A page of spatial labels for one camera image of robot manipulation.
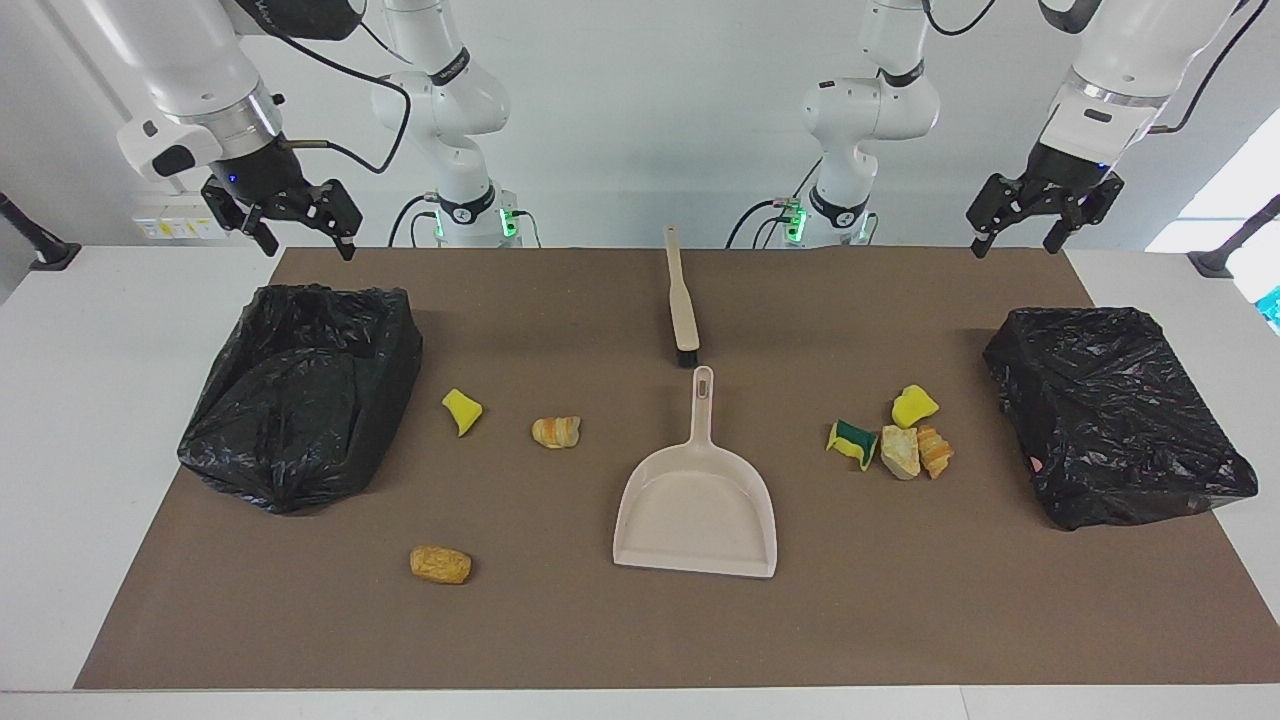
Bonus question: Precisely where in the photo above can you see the yellow sponge piece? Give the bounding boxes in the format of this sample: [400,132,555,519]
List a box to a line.
[441,388,484,438]
[891,384,941,430]

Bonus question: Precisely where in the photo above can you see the beige bread chunk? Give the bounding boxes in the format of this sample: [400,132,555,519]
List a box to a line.
[880,425,922,481]

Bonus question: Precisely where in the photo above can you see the green and yellow sponge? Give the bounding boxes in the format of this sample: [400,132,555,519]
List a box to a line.
[825,420,880,472]

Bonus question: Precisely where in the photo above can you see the beige brush with black bristles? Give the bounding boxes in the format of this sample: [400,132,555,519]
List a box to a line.
[664,225,701,368]

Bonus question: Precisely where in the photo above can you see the beige plastic dustpan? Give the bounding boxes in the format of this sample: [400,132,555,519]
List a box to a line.
[612,366,779,579]

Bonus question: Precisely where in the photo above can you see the open black bag-lined bin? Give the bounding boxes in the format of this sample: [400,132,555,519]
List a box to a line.
[177,284,424,516]

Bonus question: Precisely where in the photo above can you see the black bag-covered bin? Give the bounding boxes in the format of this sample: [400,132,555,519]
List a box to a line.
[982,306,1259,532]

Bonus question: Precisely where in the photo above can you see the black clamp stand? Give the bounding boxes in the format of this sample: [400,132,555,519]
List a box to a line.
[1188,193,1280,280]
[0,190,83,272]

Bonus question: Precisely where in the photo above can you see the brown bread roll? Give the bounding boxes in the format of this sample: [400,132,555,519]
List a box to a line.
[409,545,473,586]

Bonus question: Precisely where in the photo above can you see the brown table mat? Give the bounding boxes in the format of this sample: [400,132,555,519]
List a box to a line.
[73,247,1280,691]

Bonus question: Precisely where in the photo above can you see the black base cable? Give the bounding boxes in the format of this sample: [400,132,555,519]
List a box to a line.
[725,160,823,248]
[388,193,443,248]

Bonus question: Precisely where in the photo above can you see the white wall socket box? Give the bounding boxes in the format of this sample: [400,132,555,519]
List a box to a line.
[133,192,239,241]

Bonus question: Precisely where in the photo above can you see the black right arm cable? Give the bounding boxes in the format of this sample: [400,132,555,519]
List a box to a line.
[230,0,413,176]

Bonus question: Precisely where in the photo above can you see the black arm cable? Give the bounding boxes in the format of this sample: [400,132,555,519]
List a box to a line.
[230,0,413,176]
[920,0,1263,136]

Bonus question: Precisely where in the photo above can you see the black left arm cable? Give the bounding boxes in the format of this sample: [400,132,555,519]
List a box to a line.
[920,0,1263,136]

